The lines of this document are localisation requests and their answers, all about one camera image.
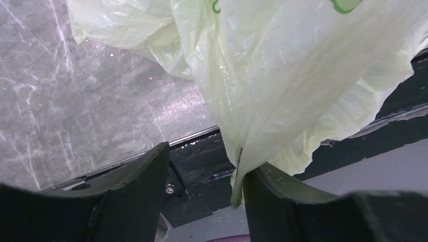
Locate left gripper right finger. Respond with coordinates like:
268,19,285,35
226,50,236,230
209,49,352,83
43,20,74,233
243,163,427,241

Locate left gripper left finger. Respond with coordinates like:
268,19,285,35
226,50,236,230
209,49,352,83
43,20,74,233
1,142,170,241

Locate light green plastic bag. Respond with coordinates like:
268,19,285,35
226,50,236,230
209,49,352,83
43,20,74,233
67,1,427,207

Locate loose purple base cable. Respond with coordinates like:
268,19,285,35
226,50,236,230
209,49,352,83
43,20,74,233
205,234,251,242

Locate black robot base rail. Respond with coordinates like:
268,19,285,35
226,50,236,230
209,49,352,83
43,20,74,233
40,48,428,229

